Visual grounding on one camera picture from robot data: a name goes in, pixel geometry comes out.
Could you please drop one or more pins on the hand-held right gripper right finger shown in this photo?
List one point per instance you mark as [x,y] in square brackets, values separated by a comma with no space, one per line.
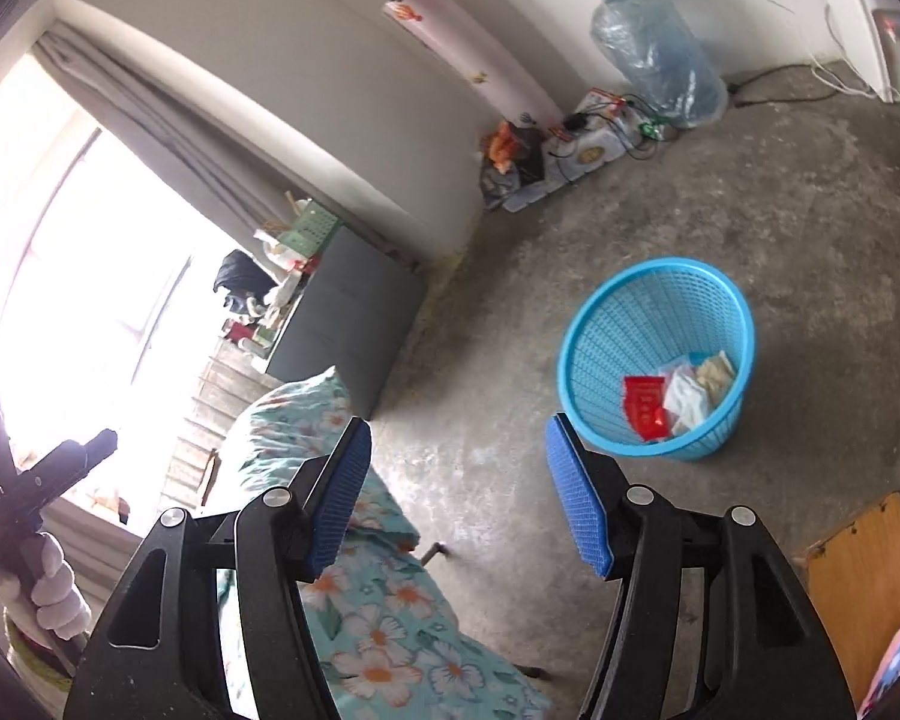
[577,499]

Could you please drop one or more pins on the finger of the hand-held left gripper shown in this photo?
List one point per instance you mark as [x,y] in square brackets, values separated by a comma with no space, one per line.
[75,457]

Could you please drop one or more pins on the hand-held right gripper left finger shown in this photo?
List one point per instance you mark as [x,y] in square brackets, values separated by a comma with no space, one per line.
[337,499]

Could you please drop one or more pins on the red packet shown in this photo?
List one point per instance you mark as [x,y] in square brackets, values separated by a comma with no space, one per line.
[645,409]

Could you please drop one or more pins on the blue plastic basket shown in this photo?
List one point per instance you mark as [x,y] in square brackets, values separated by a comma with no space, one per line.
[592,360]

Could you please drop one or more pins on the white packet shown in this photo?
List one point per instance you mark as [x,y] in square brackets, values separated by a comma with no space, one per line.
[686,405]

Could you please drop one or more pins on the cream cracker packet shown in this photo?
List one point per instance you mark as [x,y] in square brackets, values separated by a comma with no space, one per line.
[716,371]

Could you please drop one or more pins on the person's left hand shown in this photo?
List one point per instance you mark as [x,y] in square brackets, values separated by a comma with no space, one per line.
[52,592]

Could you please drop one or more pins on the metal window railing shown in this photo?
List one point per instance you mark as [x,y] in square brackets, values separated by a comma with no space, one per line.
[210,427]

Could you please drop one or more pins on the floral blue blanket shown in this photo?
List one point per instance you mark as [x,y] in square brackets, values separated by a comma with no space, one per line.
[390,637]

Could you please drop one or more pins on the grey cabinet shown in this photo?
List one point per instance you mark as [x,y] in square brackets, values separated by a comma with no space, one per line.
[345,315]

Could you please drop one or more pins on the green plastic organiser basket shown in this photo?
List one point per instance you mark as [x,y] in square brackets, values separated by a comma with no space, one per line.
[311,229]

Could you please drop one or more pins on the wooden board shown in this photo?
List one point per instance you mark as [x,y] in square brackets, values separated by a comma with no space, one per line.
[862,585]

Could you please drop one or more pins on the flat white cardboard box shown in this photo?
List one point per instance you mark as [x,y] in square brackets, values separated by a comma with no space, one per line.
[592,154]

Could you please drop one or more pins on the grey curtain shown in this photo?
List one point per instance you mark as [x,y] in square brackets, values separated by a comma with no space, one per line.
[217,142]

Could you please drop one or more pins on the black orange snack bag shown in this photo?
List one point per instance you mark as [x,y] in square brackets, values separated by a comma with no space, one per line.
[510,157]

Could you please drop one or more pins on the large water jug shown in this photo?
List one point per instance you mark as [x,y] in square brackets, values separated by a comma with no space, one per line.
[660,60]

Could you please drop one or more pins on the tall white printed box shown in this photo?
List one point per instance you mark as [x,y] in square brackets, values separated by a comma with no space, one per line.
[480,45]

